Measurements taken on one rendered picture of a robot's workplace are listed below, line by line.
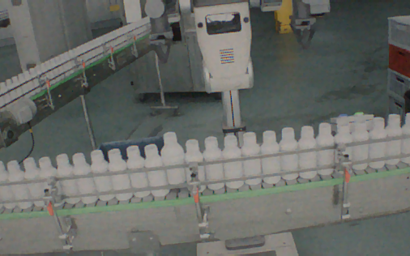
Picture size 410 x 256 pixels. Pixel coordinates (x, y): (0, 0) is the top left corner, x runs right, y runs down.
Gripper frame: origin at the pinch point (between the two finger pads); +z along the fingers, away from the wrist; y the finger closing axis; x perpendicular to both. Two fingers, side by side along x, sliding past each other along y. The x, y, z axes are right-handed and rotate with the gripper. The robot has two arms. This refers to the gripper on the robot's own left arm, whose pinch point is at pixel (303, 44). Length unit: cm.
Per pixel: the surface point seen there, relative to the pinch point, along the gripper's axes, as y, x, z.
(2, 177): -19, 103, 27
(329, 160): -18.1, -3.3, 33.4
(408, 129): -17.3, -30.6, 26.1
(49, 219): -22, 89, 43
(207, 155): -17.8, 34.3, 26.7
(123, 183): -19, 61, 33
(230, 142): -18.0, 27.1, 23.1
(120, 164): -18, 61, 26
